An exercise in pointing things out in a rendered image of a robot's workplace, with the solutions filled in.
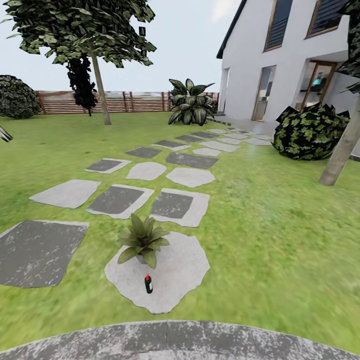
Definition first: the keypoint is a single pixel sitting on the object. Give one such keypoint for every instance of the door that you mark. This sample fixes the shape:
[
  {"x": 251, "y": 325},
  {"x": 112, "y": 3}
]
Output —
[{"x": 316, "y": 80}]

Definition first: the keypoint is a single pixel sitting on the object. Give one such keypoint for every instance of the fixed window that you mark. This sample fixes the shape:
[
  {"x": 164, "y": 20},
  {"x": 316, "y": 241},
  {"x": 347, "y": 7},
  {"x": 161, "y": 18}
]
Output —
[{"x": 264, "y": 91}]

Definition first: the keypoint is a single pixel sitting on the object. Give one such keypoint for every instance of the pot plant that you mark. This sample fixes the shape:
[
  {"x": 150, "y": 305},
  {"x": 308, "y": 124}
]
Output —
[{"x": 143, "y": 241}]

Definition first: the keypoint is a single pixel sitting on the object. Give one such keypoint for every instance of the tree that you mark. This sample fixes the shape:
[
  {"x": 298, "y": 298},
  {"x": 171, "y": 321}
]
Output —
[
  {"x": 81, "y": 83},
  {"x": 351, "y": 67},
  {"x": 96, "y": 28}
]

